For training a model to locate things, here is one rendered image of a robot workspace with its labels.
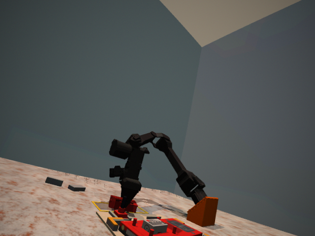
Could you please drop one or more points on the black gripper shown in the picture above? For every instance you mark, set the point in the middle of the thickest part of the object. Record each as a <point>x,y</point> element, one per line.
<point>130,184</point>

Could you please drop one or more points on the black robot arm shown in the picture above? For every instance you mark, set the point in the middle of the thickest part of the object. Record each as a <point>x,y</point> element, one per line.
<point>133,151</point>

